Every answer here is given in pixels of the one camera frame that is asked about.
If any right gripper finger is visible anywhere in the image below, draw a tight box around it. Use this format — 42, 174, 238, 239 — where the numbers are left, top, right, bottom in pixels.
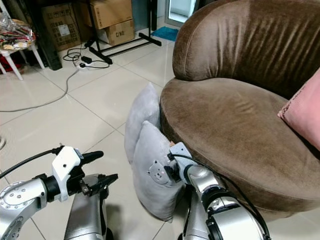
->
147, 160, 169, 187

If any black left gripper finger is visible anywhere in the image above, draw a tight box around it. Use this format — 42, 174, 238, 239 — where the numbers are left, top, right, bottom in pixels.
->
96, 173, 119, 196
81, 150, 105, 166

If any large grey pillow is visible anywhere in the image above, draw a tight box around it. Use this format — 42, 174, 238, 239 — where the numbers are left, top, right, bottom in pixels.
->
132, 120, 187, 222

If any small grey pillow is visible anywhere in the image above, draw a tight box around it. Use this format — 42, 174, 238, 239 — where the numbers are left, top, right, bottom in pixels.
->
123, 82, 162, 165

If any brown velvet round sofa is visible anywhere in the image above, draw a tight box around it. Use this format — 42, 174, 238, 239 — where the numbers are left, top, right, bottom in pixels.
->
159, 0, 320, 222

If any blue floor mat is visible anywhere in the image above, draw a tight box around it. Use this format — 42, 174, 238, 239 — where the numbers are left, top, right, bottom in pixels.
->
150, 26, 180, 43

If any pink pillow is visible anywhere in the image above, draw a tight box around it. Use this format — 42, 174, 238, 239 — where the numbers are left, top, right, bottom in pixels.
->
277, 67, 320, 151

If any silver left robot leg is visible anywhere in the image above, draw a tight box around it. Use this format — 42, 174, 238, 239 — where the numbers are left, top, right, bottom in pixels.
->
63, 174, 110, 240

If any silver robot leg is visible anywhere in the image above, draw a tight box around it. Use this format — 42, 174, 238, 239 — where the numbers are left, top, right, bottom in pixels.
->
182, 197, 212, 240
63, 174, 110, 240

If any silver right robot leg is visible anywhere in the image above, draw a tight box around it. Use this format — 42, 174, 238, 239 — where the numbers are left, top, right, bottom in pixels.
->
182, 197, 212, 240

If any power strip with black plugs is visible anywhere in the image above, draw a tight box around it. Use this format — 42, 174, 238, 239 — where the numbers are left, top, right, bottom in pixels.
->
63, 47, 111, 71

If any black metal rack stand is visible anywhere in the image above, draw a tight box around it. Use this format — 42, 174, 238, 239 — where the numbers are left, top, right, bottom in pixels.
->
80, 0, 164, 65

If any dark tall furniture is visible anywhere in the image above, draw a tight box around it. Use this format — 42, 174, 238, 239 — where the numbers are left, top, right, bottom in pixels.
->
24, 0, 64, 71

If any white plastic chair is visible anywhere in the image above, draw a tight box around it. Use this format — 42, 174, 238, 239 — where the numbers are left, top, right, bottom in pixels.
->
0, 44, 46, 81

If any small lettered cardboard box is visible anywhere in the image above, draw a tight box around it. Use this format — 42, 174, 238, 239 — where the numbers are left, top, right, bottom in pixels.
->
102, 19, 136, 47

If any red item under chair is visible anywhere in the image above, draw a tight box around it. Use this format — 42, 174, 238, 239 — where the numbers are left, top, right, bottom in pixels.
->
0, 54, 14, 74

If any printed cardboard box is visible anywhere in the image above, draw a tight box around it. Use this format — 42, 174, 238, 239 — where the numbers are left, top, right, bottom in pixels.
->
41, 3, 79, 51

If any floral bundle in plastic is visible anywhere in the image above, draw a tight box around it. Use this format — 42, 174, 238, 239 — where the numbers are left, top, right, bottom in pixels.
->
0, 12, 37, 53

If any large plain cardboard box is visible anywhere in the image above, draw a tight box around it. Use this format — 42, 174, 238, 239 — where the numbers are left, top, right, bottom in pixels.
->
87, 0, 134, 30

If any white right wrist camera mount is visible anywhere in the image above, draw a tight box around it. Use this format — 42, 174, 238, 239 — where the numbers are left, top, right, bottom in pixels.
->
168, 142, 194, 169

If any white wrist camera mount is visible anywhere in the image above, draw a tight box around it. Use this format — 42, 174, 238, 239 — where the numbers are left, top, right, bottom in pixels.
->
168, 142, 194, 169
51, 145, 84, 203

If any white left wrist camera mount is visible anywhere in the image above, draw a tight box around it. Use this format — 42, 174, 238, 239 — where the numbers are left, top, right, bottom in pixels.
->
51, 145, 84, 203

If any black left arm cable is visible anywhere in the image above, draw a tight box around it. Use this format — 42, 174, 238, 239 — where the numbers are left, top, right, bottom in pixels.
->
0, 146, 64, 179

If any grey floor cable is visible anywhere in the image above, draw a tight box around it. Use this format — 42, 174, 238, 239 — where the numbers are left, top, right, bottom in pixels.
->
0, 67, 81, 114

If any glass door with frame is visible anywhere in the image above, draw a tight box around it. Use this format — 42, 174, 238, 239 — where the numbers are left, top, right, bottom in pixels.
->
163, 0, 202, 29

